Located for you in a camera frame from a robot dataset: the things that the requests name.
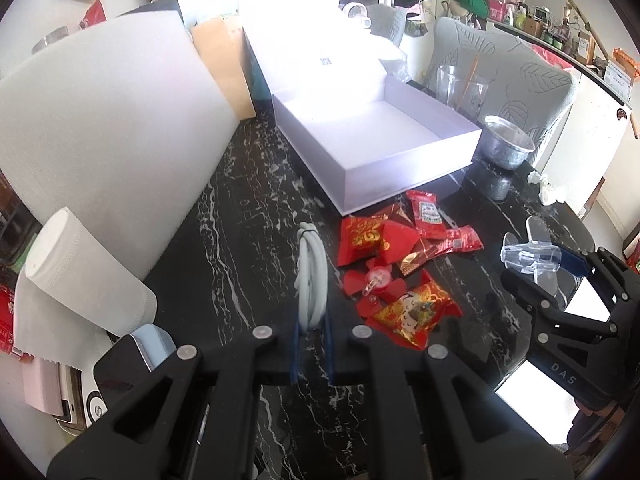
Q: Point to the red plastic flower fan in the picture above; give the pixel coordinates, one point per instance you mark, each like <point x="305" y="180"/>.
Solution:
<point x="373" y="289"/>

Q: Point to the pink box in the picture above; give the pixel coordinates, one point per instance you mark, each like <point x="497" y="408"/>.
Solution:
<point x="41" y="385"/>

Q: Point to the white foam board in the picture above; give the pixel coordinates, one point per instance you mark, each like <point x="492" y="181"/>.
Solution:
<point x="121" y="123"/>

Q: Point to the red ketchup sachet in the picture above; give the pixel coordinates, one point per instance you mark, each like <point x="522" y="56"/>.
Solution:
<point x="426" y="216"/>

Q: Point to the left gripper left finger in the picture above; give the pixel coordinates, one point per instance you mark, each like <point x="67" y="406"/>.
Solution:
<point x="194" y="417"/>

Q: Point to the metal bowl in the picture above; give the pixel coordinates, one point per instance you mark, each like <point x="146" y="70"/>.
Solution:
<point x="503" y="143"/>

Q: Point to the white paper towel roll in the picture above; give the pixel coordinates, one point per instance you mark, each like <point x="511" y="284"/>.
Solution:
<point x="72" y="295"/>

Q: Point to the white small appliance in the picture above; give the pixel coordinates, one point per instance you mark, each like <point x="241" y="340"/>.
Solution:
<point x="357" y="15"/>

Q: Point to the long red snack packet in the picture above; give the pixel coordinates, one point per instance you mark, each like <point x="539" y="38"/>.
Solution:
<point x="464" y="239"/>

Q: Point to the red gold triangular packet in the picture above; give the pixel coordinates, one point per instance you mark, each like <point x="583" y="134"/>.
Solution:
<point x="367" y="237"/>

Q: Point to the red gold snack packet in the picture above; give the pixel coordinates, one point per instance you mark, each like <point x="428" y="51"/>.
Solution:
<point x="410" y="320"/>

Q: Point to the dark brown gold packet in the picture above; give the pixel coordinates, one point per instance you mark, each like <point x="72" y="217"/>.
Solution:
<point x="394" y="212"/>

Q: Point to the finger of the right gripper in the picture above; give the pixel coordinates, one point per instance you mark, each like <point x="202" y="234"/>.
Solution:
<point x="610" y="277"/>
<point x="544" y="309"/>

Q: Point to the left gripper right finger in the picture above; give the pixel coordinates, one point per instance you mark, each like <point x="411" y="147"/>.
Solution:
<point x="431" y="417"/>

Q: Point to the white open gift box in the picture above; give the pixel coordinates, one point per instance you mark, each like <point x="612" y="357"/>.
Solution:
<point x="363" y="134"/>

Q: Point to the crumpled white tissue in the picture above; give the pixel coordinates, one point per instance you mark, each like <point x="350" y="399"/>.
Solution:
<point x="547" y="194"/>

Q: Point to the grey leaf pattern chair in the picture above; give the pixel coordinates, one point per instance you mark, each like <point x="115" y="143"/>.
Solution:
<point x="522" y="86"/>

